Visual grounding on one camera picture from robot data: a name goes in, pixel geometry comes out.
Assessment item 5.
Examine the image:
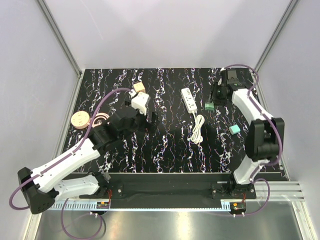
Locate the green usb charger plug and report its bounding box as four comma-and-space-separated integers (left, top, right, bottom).
204, 101, 215, 112

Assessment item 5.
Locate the light teal charger cube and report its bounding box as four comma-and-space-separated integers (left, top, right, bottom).
228, 124, 241, 135

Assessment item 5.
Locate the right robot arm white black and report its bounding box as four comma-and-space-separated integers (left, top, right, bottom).
209, 68, 285, 199

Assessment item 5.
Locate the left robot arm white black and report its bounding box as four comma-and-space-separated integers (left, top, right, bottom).
17, 92, 159, 215

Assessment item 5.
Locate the beige cube socket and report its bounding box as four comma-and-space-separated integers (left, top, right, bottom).
133, 82, 146, 93

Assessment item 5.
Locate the white power strip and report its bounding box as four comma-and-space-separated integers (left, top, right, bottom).
180, 88, 198, 114

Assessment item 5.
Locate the round pink power socket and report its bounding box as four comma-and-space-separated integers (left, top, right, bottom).
70, 111, 91, 130

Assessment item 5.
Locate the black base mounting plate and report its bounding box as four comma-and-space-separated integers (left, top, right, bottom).
78, 172, 257, 210

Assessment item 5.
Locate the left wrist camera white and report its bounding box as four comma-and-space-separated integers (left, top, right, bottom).
131, 91, 151, 116

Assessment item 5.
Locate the pink coiled cord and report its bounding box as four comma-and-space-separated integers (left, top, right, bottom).
89, 112, 111, 128

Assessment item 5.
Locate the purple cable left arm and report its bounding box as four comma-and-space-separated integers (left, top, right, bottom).
8, 87, 137, 210

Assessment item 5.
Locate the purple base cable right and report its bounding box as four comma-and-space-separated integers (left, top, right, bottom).
207, 177, 271, 218

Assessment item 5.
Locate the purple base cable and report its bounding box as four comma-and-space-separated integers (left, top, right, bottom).
61, 198, 107, 239
207, 177, 271, 218

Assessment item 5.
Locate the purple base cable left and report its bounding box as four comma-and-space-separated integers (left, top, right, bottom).
61, 198, 107, 239

